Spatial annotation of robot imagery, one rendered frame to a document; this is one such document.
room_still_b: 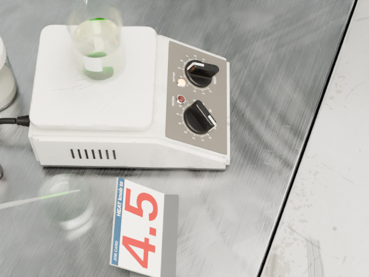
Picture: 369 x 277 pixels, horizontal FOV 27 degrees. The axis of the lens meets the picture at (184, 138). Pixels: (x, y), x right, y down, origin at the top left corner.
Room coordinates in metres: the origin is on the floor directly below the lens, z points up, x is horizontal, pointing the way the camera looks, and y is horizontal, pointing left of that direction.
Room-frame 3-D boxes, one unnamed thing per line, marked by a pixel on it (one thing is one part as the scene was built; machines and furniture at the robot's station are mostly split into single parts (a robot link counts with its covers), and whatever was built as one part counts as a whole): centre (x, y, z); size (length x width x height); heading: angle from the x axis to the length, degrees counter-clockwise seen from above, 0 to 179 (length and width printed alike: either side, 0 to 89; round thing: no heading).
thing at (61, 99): (0.42, 0.09, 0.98); 0.12 x 0.12 x 0.01; 89
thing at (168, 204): (0.29, 0.04, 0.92); 0.09 x 0.06 x 0.04; 178
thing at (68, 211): (0.32, 0.12, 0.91); 0.06 x 0.06 x 0.02
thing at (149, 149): (0.42, 0.06, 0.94); 0.22 x 0.13 x 0.08; 89
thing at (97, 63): (0.44, 0.08, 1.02); 0.06 x 0.05 x 0.08; 19
